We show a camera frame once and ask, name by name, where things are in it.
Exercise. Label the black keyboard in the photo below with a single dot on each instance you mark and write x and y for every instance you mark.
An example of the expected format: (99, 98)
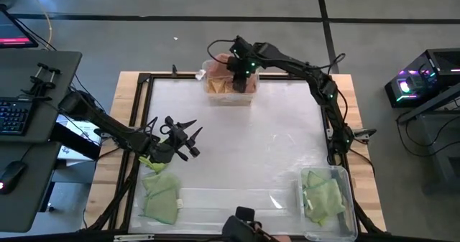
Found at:
(14, 116)

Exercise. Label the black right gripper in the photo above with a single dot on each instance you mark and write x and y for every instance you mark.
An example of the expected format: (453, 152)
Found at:
(241, 68)

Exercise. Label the orange towel with white grid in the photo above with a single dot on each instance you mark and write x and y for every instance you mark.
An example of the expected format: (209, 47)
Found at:
(217, 85)

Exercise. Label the clear plastic bin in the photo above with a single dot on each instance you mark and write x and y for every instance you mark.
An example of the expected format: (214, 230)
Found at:
(323, 231)
(230, 99)

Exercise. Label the black aluminium table frame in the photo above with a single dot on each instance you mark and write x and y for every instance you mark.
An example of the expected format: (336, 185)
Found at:
(172, 77)

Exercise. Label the small white towel tag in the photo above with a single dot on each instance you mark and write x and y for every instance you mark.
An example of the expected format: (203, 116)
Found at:
(179, 203)

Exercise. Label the black computer monitor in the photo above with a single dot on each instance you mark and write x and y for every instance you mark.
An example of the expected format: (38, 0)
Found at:
(14, 30)

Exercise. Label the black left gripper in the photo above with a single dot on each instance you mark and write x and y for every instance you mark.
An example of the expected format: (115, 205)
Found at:
(176, 136)

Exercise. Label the peach pink towel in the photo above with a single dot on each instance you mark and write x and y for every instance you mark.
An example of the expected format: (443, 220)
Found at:
(223, 64)

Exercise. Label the white printed box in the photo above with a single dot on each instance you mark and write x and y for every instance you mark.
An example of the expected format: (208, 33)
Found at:
(86, 134)

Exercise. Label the grey cabinet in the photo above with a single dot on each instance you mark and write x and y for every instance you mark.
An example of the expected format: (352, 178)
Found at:
(445, 163)

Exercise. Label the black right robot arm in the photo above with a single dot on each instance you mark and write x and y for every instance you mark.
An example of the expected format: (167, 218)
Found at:
(323, 87)

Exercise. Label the pale green towel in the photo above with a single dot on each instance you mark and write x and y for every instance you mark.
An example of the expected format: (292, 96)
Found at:
(323, 199)
(161, 199)

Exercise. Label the grey frame clamp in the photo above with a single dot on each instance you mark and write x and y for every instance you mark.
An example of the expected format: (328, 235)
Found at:
(364, 133)

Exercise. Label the black metal bracket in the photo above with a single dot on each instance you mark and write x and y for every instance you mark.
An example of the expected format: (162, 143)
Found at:
(39, 84)

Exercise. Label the black lit computer tower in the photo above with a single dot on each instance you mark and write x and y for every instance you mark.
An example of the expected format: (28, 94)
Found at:
(420, 87)

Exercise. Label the black diagonal frame strut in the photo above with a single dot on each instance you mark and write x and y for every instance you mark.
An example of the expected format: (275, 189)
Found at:
(122, 195)

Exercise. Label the white handwritten towel tag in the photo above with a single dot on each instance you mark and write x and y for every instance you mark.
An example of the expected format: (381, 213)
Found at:
(200, 75)

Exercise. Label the bright lime green towel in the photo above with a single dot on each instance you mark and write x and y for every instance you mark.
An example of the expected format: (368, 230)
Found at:
(152, 164)

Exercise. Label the black desk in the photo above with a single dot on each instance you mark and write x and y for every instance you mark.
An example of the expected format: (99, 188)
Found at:
(43, 69)

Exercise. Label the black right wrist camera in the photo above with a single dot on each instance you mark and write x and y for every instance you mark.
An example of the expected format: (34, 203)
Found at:
(241, 45)

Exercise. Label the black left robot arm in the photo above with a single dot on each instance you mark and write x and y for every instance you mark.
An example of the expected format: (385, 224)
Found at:
(108, 123)

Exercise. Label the black computer mouse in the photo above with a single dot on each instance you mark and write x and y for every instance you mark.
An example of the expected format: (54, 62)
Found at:
(10, 175)

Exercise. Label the silver flat bracket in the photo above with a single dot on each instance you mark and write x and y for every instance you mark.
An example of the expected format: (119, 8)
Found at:
(133, 237)

